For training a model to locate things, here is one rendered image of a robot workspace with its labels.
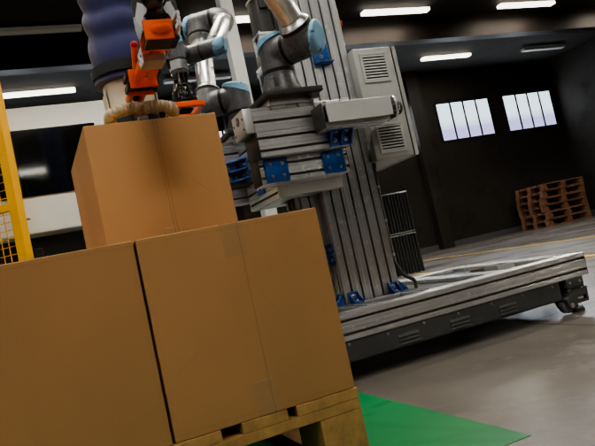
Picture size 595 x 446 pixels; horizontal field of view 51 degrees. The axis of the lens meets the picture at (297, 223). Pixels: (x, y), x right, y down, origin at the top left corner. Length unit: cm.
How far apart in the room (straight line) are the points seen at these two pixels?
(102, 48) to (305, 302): 123
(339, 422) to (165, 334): 42
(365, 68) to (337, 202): 56
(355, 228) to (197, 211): 81
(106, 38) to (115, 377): 130
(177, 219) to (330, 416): 81
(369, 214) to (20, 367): 163
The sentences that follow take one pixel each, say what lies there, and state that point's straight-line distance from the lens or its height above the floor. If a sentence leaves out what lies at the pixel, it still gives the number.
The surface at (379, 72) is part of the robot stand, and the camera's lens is 266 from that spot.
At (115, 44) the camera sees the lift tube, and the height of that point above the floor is 126.
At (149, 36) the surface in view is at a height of 105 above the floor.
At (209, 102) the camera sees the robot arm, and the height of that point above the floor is 120.
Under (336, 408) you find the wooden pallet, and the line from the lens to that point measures 138.
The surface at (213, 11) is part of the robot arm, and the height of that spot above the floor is 163.
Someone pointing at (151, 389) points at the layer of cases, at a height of 26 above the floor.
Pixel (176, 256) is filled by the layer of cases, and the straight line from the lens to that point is 126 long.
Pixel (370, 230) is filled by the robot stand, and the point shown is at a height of 49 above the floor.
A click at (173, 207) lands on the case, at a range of 189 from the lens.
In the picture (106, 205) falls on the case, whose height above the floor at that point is 71.
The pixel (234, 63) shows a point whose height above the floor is 234.
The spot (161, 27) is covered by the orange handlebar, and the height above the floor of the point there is 107.
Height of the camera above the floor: 44
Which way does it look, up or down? 3 degrees up
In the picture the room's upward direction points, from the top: 12 degrees counter-clockwise
